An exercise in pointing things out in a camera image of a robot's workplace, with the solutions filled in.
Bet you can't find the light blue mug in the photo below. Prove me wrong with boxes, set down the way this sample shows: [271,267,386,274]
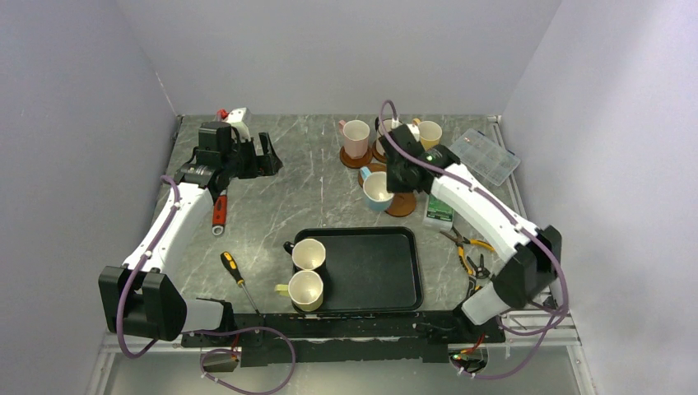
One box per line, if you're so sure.
[360,166,394,211]

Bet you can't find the red handled adjustable wrench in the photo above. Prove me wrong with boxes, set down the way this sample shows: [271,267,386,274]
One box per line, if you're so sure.
[212,189,227,237]

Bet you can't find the white ribbed mug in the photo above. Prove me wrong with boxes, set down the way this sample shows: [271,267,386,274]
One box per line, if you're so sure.
[375,117,390,156]

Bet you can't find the black handled cream mug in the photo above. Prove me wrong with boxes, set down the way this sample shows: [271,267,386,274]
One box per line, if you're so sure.
[283,238,327,271]

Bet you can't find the green screw bit box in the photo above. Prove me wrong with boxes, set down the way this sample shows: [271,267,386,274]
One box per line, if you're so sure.
[422,195,454,231]

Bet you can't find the pink mug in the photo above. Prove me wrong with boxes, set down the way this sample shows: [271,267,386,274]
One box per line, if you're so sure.
[338,119,370,159]

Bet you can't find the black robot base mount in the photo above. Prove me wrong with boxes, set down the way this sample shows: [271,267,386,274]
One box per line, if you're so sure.
[181,308,505,367]

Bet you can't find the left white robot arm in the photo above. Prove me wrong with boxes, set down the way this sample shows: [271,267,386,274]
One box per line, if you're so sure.
[98,121,282,346]

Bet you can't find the black plastic tray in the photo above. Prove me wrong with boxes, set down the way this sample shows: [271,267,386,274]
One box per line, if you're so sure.
[283,226,423,314]

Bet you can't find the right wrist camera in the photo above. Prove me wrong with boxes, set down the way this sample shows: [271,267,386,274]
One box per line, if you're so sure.
[384,118,421,142]

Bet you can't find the pale yellow mug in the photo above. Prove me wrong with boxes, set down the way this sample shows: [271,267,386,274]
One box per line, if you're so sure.
[274,270,324,312]

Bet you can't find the aluminium frame rail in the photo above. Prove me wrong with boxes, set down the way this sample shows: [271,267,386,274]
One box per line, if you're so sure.
[86,115,598,395]

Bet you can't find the clear plastic organizer box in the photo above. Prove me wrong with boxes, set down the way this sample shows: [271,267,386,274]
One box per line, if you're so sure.
[449,128,521,186]

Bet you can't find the yellow black screwdriver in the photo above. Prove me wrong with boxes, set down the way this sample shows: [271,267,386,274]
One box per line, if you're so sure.
[220,251,261,316]

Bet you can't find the yellow handled pliers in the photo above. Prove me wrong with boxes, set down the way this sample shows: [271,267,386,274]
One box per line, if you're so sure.
[440,226,495,274]

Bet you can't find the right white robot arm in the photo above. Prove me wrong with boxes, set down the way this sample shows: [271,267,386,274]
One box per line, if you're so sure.
[379,124,563,342]

